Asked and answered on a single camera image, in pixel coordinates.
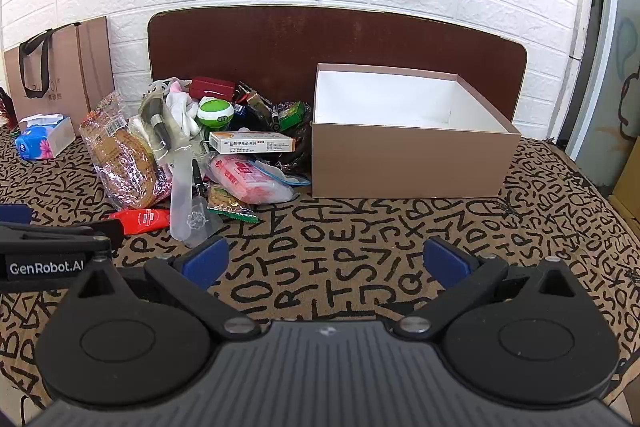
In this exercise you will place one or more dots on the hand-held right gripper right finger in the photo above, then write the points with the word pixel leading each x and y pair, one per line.
pixel 445 259

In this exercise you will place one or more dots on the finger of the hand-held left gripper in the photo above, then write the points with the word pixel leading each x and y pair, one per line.
pixel 15 214
pixel 75 232

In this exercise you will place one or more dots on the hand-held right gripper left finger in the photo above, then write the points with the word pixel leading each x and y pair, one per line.
pixel 207 259

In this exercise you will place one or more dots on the clear adhesive hook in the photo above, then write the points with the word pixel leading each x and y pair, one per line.
pixel 205 222

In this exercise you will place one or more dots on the green cookie packet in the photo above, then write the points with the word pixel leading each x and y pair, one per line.
pixel 230 203

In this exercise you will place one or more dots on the pink plastic bag packet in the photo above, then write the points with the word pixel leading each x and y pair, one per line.
pixel 245 179

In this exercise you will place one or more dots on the brown cardboard storage box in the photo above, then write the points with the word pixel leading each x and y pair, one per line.
pixel 410 162

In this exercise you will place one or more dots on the letter print desktop cloth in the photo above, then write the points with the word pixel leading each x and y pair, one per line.
pixel 325 227

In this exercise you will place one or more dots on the red packet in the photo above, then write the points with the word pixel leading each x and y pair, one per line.
pixel 142 221

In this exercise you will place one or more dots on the blue tissue pack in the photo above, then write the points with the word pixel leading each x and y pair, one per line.
pixel 60 134
pixel 32 147

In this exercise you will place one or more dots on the black marker pen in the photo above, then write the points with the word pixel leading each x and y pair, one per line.
pixel 198 179

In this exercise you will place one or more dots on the clear bag of brown cakes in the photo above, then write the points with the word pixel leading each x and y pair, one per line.
pixel 125 157

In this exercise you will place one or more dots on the red tassel ornament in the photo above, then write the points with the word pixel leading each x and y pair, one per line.
pixel 6 107

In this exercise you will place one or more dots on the blue rimmed mesh strainer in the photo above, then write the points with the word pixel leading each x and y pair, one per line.
pixel 285 174

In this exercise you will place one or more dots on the white orange medicine box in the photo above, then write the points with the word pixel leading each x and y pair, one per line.
pixel 250 142

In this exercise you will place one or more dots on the black brush in clear bag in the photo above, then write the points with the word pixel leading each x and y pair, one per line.
pixel 157 122

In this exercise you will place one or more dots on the black fuzzy cloth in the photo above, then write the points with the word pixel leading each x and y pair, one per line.
pixel 300 152

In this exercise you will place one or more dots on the green white round container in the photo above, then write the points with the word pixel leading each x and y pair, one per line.
pixel 215 112

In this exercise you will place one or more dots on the white socks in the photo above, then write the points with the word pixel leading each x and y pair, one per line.
pixel 182 107

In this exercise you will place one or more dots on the brown paper shopping bag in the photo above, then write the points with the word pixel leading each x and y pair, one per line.
pixel 70 67

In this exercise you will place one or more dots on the green foil packet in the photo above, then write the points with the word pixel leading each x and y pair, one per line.
pixel 292 114

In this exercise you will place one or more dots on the dark red box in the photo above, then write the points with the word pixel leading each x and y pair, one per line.
pixel 212 87

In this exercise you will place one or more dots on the brown wooden board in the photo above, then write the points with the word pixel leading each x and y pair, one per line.
pixel 325 37

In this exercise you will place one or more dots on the grey door frame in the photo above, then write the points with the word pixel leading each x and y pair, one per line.
pixel 595 32

